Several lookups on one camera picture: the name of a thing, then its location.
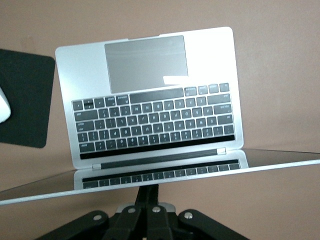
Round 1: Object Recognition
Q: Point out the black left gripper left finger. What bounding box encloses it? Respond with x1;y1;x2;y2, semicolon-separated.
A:
37;186;149;240

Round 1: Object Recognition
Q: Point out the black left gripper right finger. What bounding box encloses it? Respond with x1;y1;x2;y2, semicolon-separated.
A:
147;184;248;240

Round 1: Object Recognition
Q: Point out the silver laptop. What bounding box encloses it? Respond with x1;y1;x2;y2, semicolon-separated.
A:
0;26;320;206

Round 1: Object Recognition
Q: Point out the black mouse pad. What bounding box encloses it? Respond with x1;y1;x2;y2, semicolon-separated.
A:
0;48;56;149

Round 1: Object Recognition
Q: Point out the white computer mouse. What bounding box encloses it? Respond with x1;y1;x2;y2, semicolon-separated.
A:
0;87;12;124

